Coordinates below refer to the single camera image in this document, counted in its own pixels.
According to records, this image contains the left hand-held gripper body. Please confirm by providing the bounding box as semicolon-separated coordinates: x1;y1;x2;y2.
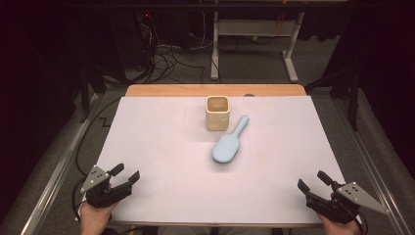
79;164;133;210

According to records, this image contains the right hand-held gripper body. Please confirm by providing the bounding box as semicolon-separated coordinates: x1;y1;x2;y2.
305;181;391;225

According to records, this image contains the light blue hairbrush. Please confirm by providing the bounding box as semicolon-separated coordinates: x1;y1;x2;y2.
210;115;251;165

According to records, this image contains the beige square cup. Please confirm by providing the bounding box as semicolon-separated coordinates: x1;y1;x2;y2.
205;95;231;132

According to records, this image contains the person's right hand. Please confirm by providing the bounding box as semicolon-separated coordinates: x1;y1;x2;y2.
315;210;363;235

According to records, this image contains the person's left hand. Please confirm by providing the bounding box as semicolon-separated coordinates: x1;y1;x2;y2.
78;200;120;235

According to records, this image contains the white table sheet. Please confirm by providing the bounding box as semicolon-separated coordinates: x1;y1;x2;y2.
76;95;362;227

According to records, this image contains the black metal stand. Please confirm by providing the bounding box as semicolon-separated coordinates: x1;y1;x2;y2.
79;65;107;123
306;65;361;131

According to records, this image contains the black computer tower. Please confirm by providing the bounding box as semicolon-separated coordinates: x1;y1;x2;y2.
109;11;156;82

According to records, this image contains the left hand-held gripper cable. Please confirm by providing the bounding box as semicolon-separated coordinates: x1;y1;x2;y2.
71;177;87;221

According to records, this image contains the hand-held gripper cable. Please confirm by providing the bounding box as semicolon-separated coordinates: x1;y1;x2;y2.
355;211;369;235
71;177;87;221

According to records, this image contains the right hand-held gripper cable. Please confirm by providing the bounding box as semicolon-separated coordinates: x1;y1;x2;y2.
355;211;369;235

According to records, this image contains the black floor cable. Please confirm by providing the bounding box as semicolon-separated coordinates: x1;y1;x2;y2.
75;97;122;180

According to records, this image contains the aluminium floor rail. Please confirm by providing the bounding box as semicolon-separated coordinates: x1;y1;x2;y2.
331;96;415;235
19;92;101;235

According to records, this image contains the tangle of floor cables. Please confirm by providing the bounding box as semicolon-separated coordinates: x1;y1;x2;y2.
140;13;207;84

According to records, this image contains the orange cable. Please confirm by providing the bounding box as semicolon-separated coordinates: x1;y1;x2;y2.
273;0;288;37

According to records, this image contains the white metal desk frame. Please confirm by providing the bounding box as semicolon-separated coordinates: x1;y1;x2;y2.
209;0;306;83

